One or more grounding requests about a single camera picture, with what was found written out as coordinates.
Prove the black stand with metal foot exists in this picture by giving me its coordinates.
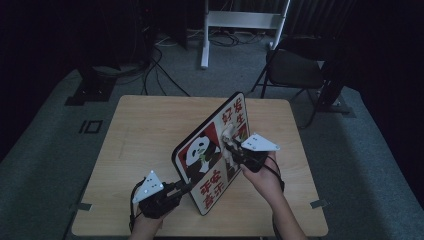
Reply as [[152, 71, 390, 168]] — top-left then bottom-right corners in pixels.
[[314, 59, 356, 118]]

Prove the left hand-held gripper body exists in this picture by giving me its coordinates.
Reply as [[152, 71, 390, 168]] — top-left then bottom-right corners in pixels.
[[132, 170, 183, 220]]

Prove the bundle of floor cables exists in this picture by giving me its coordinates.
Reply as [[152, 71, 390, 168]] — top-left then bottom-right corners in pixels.
[[141, 28, 268, 98]]

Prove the person's left hand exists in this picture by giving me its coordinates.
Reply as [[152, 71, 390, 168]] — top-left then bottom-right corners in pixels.
[[128, 211, 169, 240]]

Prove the square panda picture board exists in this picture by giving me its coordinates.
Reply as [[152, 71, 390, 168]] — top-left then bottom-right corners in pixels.
[[171, 91, 251, 217]]

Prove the black stand with flat base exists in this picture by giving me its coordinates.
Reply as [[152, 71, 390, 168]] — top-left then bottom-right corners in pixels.
[[64, 64, 118, 107]]

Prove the person's right hand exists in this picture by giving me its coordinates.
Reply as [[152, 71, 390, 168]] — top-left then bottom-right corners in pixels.
[[240, 151, 284, 205]]

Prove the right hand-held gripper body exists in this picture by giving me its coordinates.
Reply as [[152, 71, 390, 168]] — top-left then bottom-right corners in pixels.
[[234, 133, 281, 174]]

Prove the black folding chair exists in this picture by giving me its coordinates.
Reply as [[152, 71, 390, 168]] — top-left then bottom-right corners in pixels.
[[251, 38, 327, 129]]

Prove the right hand-held gripper cable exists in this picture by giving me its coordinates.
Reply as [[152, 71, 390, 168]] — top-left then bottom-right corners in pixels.
[[263, 155, 286, 193]]

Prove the hand-held gripper cable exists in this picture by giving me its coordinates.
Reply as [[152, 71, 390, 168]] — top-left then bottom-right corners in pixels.
[[128, 180, 145, 232], [263, 155, 286, 193]]

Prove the left hand-held gripper cable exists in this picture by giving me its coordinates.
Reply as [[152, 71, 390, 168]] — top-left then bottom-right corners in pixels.
[[128, 180, 145, 232]]

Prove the white metal desk frame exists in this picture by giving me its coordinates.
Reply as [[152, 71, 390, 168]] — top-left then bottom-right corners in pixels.
[[200, 0, 291, 70]]

